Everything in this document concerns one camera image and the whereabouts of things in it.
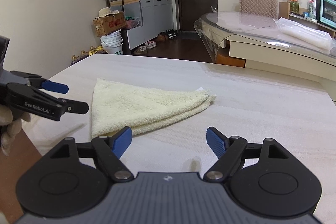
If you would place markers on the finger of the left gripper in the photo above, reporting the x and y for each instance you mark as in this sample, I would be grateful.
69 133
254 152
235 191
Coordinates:
55 87
77 107

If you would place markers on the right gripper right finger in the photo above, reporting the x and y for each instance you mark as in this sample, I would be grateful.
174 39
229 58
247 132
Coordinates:
229 152

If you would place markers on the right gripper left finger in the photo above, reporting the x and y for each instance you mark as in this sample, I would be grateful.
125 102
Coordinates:
108 151

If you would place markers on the cream yellow terry towel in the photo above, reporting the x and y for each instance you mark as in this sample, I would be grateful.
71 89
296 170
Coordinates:
118 105

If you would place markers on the left gloved hand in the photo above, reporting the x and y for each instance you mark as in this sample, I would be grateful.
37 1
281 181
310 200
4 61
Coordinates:
12 127

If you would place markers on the cooking oil bottles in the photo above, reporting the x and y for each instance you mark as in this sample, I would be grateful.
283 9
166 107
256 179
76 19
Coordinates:
85 54

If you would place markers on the white plastic bucket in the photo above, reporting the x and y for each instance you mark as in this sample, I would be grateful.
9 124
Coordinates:
112 43

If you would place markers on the cardboard box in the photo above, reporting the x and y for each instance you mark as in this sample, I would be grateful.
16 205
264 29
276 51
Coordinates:
106 25

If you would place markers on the straw hat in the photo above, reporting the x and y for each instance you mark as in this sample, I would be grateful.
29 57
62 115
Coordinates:
106 12

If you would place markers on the cream dining table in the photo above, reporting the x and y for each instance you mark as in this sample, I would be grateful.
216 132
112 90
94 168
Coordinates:
258 41

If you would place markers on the shoes on floor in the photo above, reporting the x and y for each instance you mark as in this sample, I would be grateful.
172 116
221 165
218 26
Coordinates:
151 44

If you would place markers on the plastic wrapped white roll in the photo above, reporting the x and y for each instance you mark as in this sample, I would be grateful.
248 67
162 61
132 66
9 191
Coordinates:
317 38

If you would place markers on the quilted beige chair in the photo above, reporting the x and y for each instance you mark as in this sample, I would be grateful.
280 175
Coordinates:
268 8

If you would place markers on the orange lid jar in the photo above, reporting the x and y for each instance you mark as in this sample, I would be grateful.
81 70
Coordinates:
293 6

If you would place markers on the teal toaster oven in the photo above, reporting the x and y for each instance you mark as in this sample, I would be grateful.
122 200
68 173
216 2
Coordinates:
327 13

